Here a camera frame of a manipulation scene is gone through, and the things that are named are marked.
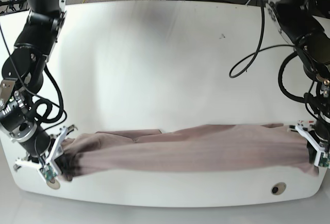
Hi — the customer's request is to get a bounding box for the mauve T-shirt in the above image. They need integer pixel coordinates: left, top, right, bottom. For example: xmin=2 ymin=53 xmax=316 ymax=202
xmin=62 ymin=123 xmax=319 ymax=177

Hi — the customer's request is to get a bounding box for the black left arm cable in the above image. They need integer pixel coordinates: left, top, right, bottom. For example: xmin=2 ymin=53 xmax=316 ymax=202
xmin=228 ymin=0 xmax=310 ymax=103

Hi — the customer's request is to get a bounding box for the left table grommet hole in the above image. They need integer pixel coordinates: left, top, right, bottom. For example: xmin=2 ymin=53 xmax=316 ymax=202
xmin=46 ymin=179 xmax=60 ymax=190

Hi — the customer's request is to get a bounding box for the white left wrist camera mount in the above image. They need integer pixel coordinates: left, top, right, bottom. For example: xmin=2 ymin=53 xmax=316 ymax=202
xmin=288 ymin=121 xmax=329 ymax=169

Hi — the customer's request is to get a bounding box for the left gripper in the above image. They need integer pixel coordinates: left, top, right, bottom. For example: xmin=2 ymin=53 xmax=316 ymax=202
xmin=304 ymin=80 xmax=329 ymax=165

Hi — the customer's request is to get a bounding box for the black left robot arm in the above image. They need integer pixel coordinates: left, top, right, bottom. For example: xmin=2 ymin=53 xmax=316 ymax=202
xmin=266 ymin=0 xmax=329 ymax=168

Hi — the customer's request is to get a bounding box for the table grommet hole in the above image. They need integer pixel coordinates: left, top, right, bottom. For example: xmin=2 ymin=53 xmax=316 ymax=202
xmin=46 ymin=179 xmax=60 ymax=190
xmin=271 ymin=182 xmax=287 ymax=196

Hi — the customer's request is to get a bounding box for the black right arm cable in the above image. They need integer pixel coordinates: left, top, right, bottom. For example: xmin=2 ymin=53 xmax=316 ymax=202
xmin=0 ymin=22 xmax=68 ymax=125

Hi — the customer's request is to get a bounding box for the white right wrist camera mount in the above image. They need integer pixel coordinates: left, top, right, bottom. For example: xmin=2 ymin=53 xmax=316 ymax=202
xmin=13 ymin=124 xmax=78 ymax=183

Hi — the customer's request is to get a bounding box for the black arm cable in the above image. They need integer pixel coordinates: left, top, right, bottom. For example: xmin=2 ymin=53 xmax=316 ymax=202
xmin=228 ymin=0 xmax=310 ymax=103
xmin=0 ymin=22 xmax=68 ymax=125

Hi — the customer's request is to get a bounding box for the red tape rectangle marking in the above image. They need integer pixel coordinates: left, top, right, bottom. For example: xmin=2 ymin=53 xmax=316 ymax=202
xmin=298 ymin=120 xmax=315 ymax=126

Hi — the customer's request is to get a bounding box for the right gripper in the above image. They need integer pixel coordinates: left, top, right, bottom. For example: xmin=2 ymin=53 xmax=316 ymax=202
xmin=1 ymin=99 xmax=78 ymax=182

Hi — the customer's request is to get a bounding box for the right table grommet hole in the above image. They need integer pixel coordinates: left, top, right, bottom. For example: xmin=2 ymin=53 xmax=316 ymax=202
xmin=271 ymin=182 xmax=287 ymax=196

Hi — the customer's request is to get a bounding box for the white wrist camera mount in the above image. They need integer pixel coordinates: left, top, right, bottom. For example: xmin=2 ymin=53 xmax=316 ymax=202
xmin=13 ymin=124 xmax=78 ymax=183
xmin=288 ymin=121 xmax=329 ymax=169

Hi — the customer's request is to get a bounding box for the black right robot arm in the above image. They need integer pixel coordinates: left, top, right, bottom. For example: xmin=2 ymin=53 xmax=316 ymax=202
xmin=1 ymin=0 xmax=74 ymax=188

